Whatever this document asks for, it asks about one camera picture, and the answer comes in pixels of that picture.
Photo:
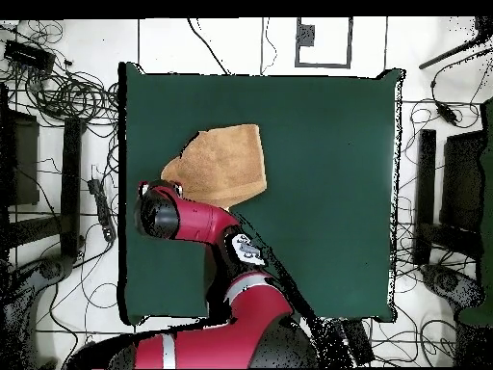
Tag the black stand frame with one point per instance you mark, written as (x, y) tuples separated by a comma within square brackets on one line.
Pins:
[(71, 185), (425, 185)]

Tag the tan terry towel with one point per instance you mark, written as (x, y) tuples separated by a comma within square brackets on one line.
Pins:
[(227, 165)]

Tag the black power strip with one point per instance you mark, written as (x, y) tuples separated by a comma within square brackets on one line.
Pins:
[(103, 210)]

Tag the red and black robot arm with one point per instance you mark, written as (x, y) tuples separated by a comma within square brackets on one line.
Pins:
[(200, 223)]

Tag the dark stand base leg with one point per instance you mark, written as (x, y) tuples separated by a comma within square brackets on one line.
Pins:
[(50, 269), (446, 281)]

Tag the black power adapter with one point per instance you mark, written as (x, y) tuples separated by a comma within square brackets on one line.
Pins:
[(447, 114)]

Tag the dark green table cloth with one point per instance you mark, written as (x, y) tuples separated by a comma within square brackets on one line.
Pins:
[(327, 192)]

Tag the black rod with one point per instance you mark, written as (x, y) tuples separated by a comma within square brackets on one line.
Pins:
[(450, 52)]

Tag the black box device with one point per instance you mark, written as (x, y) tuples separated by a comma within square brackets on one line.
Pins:
[(29, 56)]

